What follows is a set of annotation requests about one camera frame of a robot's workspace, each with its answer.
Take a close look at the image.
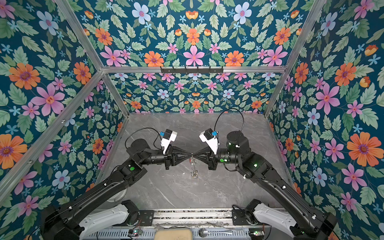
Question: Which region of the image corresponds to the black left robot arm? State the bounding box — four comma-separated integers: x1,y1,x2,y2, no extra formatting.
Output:
40,139,191,240

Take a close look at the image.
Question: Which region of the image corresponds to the aluminium frame corner post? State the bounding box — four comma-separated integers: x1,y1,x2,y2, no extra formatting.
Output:
264,0,327,119
56,1,129,118

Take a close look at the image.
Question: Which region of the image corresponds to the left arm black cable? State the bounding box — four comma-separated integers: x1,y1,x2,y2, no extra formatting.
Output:
124,127,164,151

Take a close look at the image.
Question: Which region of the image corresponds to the bunch of keys yellow tag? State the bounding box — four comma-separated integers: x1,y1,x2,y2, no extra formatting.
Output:
190,158,199,179

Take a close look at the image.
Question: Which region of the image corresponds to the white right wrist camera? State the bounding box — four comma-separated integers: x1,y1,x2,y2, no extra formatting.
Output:
199,128,220,155

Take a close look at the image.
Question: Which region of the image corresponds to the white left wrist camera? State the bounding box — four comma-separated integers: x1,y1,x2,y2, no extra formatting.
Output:
160,129,178,154

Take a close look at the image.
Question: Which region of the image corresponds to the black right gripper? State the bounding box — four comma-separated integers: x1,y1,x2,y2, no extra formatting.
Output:
193,146,243,172

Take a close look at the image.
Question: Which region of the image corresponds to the aluminium frame corner post left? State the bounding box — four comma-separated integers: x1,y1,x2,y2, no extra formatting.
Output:
56,1,129,118

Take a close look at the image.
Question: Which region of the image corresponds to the black hook rack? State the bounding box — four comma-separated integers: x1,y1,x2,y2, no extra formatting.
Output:
160,67,224,74

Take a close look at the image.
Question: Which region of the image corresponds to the aluminium frame corner post right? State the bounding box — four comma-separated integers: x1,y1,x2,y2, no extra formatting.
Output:
264,0,327,119

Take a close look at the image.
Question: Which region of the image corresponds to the aluminium frame horizontal bar back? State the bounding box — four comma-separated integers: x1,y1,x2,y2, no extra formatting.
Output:
102,66,287,74

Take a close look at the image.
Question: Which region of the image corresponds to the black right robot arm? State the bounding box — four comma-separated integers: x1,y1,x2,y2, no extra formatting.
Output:
194,129,338,240

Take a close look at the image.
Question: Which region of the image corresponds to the aluminium frame bar left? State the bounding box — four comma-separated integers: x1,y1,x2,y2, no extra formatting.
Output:
1,71,104,205

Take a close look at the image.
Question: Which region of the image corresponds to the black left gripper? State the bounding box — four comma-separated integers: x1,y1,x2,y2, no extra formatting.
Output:
138,142,192,170

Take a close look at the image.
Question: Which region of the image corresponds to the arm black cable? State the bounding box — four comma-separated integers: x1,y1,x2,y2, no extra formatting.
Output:
124,127,164,151
213,107,245,134

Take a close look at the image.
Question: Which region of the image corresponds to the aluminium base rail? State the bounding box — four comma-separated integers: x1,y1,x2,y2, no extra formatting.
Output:
89,207,316,229

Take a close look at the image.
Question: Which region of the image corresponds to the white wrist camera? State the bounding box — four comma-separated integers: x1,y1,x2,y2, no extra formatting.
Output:
160,129,178,154
199,128,220,155

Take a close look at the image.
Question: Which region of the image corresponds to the beige pad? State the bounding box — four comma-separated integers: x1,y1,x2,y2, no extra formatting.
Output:
154,229,193,240

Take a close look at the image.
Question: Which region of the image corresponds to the metal spoon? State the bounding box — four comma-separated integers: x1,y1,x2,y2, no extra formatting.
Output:
198,228,233,238

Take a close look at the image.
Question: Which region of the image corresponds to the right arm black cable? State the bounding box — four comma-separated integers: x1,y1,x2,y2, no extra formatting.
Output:
213,107,245,134

